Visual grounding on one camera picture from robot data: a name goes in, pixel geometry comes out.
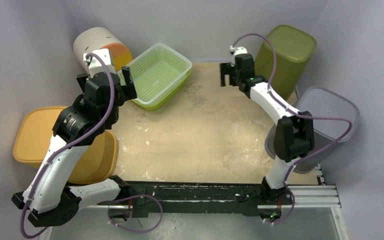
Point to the aluminium frame rail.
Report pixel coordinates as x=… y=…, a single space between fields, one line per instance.
x=301 y=196

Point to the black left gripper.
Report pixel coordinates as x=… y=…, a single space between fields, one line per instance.
x=127 y=89

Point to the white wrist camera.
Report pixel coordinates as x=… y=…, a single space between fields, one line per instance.
x=237 y=50
x=94 y=66

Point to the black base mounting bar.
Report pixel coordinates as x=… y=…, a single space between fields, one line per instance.
x=247 y=199

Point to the white drawer cabinet coloured fronts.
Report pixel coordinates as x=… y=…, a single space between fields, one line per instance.
x=101 y=38

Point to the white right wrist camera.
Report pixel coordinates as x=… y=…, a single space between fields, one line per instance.
x=237 y=50

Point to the yellow slatted waste basket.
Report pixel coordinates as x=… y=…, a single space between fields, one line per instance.
x=33 y=140

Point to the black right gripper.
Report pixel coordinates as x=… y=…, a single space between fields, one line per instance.
x=231 y=75

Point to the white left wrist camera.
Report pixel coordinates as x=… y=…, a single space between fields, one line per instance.
x=94 y=66

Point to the light green mesh tray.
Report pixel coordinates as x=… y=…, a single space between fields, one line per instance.
x=157 y=71

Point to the olive green waste basket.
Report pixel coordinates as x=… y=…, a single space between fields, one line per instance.
x=293 y=48

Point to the green solid tray underneath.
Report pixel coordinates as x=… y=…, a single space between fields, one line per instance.
x=167 y=97

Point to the grey slatted waste basket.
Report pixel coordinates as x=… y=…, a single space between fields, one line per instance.
x=322 y=102

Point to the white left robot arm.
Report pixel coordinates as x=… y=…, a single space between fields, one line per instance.
x=49 y=201

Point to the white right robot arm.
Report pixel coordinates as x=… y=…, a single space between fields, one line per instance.
x=294 y=136

